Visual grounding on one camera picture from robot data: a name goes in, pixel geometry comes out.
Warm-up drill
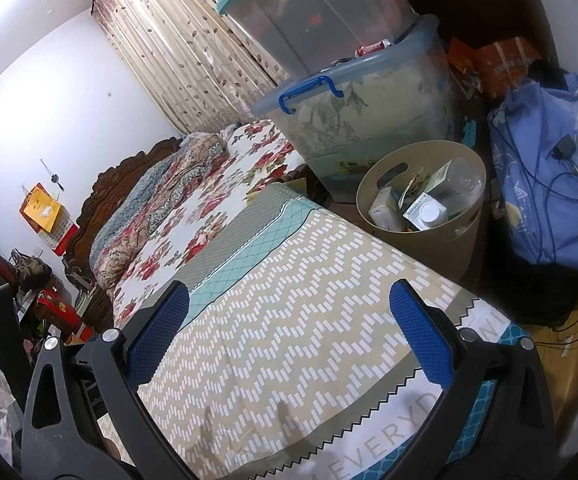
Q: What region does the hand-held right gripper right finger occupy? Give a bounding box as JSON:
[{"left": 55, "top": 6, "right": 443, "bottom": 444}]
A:
[{"left": 389, "top": 280, "right": 557, "bottom": 480}]

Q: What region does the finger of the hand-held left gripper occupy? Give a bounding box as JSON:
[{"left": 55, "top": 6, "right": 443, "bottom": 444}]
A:
[{"left": 0, "top": 284, "right": 35, "bottom": 411}]

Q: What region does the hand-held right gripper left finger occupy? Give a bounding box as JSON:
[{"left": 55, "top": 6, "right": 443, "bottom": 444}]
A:
[{"left": 22, "top": 280, "right": 192, "bottom": 480}]

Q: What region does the beige trash bin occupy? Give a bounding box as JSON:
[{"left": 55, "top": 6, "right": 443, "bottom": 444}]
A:
[{"left": 356, "top": 140, "right": 487, "bottom": 281}]

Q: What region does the dark blue white carton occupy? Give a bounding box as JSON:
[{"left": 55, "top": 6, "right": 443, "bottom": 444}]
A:
[{"left": 403, "top": 195, "right": 444, "bottom": 231}]

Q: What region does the white tissue pack blue print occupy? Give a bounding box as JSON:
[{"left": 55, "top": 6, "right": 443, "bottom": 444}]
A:
[{"left": 366, "top": 187, "right": 405, "bottom": 231}]

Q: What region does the clear plastic bottle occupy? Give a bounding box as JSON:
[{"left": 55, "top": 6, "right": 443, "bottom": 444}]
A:
[{"left": 439, "top": 157, "right": 484, "bottom": 221}]

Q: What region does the green white snack packet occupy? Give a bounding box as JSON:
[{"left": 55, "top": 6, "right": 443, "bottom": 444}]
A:
[{"left": 421, "top": 159, "right": 454, "bottom": 198}]

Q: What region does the red gift box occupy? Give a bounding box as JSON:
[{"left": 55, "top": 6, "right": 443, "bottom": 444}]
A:
[{"left": 34, "top": 287, "right": 95, "bottom": 343}]

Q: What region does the dark wooden nightstand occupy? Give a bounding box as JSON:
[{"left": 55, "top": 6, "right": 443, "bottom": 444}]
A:
[{"left": 72, "top": 285, "right": 115, "bottom": 333}]

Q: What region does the brown handbag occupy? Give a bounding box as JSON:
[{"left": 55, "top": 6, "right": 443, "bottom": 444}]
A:
[{"left": 9, "top": 249, "right": 52, "bottom": 288}]

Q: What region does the folded patchwork quilt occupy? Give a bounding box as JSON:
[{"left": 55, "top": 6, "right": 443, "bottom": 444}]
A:
[{"left": 89, "top": 132, "right": 230, "bottom": 288}]

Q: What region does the floral bed sheet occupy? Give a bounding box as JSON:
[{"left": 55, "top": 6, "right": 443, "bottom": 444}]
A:
[{"left": 112, "top": 120, "right": 307, "bottom": 328}]

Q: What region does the black bag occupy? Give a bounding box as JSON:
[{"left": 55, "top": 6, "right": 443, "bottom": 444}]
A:
[{"left": 469, "top": 255, "right": 578, "bottom": 326}]

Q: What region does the carved wooden headboard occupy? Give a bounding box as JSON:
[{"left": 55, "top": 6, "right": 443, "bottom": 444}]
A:
[{"left": 64, "top": 137, "right": 185, "bottom": 281}]

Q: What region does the blue cloth bag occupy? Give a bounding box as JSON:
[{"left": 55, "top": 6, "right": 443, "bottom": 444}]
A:
[{"left": 486, "top": 72, "right": 578, "bottom": 273}]

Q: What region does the orange plastic bag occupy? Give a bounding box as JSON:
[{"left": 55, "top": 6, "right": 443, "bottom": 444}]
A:
[{"left": 446, "top": 35, "right": 544, "bottom": 101}]

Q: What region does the red white small container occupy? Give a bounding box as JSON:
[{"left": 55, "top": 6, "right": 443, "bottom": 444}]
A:
[{"left": 354, "top": 40, "right": 392, "bottom": 58}]

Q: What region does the leaf pattern curtain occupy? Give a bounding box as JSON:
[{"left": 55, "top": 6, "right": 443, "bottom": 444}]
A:
[{"left": 92, "top": 0, "right": 295, "bottom": 133}]

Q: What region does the large storage box teal lid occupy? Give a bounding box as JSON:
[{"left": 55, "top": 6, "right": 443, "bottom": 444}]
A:
[{"left": 216, "top": 0, "right": 420, "bottom": 78}]

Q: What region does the red yellow wall calendar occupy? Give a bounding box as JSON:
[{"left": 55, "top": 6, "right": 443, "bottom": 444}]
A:
[{"left": 19, "top": 182, "right": 80, "bottom": 256}]

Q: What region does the hanging wall ornament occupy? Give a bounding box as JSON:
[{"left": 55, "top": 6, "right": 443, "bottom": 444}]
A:
[{"left": 40, "top": 158, "right": 62, "bottom": 191}]

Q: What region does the clear storage box blue handle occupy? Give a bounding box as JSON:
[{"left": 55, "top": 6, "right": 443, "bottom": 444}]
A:
[{"left": 251, "top": 15, "right": 462, "bottom": 206}]

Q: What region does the black charger cable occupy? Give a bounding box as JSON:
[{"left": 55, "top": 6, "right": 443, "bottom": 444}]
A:
[{"left": 539, "top": 132, "right": 578, "bottom": 261}]

